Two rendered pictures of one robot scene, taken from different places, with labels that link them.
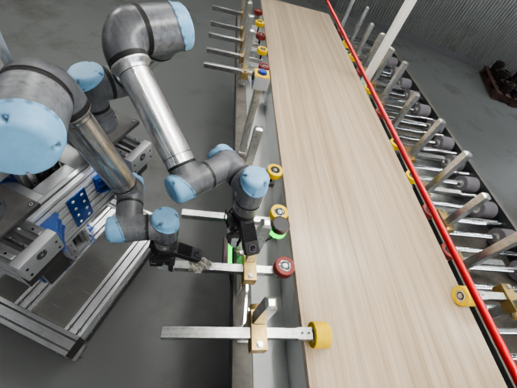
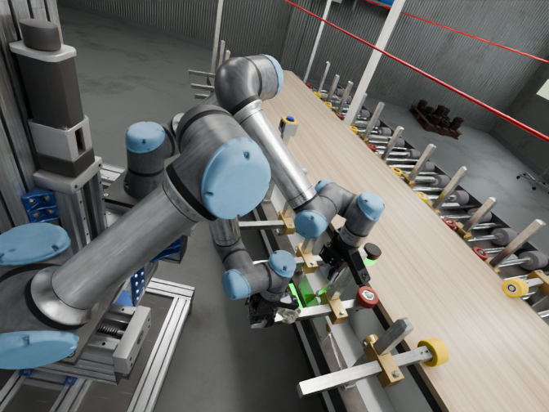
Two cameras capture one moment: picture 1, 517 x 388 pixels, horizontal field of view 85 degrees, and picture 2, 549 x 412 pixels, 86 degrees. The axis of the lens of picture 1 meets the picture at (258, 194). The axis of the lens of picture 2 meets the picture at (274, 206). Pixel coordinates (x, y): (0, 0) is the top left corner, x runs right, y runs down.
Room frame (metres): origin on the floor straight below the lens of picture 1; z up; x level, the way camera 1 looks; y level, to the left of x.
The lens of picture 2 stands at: (-0.12, 0.39, 1.76)
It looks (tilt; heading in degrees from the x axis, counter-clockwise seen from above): 38 degrees down; 349
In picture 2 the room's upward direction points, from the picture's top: 18 degrees clockwise
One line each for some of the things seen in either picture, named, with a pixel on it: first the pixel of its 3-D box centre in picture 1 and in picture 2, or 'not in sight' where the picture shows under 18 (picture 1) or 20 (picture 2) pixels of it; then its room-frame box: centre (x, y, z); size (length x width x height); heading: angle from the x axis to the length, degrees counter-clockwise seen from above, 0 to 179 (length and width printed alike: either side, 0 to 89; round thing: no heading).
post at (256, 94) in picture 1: (248, 122); (274, 169); (1.26, 0.19, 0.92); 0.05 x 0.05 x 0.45; 19
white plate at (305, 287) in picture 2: (238, 262); (313, 306); (0.56, -0.03, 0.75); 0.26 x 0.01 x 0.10; 19
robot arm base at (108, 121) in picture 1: (95, 113); (145, 175); (0.76, 0.70, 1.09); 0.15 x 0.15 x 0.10
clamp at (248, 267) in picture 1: (249, 265); (332, 304); (0.51, -0.07, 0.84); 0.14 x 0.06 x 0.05; 19
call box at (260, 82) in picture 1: (260, 80); (287, 127); (1.26, 0.18, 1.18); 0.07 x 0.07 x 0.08; 19
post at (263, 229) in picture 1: (251, 255); (334, 292); (0.54, -0.06, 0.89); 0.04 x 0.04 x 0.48; 19
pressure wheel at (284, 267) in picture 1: (281, 270); (363, 302); (0.54, -0.19, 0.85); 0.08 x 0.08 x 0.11
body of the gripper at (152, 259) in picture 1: (164, 250); (263, 302); (0.40, 0.23, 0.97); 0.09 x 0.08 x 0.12; 109
